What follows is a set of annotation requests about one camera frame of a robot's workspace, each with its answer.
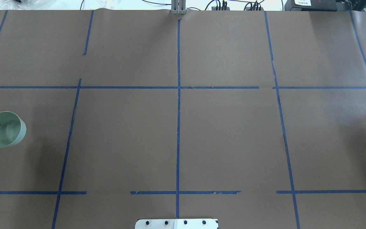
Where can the pale green bowl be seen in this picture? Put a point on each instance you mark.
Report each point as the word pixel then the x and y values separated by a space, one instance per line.
pixel 12 130

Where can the black device with label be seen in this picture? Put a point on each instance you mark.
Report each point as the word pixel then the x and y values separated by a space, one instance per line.
pixel 310 5

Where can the aluminium frame post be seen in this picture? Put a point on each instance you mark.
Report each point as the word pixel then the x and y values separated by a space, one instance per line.
pixel 178 7

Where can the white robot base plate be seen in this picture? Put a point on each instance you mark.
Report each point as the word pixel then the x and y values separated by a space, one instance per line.
pixel 201 223

